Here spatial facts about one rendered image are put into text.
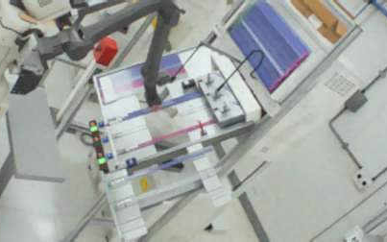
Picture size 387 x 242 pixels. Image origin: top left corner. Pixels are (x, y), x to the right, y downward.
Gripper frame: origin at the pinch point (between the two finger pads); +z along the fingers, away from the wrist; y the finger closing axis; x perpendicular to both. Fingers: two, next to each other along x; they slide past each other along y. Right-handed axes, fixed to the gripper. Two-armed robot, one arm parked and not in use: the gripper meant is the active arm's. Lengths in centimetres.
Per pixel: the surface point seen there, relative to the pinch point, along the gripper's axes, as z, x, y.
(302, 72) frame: -18, -67, -23
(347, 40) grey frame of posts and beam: -32, -87, -25
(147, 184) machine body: 44.0, 15.6, -11.5
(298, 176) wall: 152, -109, 16
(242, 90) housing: 2.1, -45.3, -4.0
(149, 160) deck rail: 11.3, 11.0, -20.2
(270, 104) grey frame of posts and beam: -1, -53, -20
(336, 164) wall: 128, -133, 0
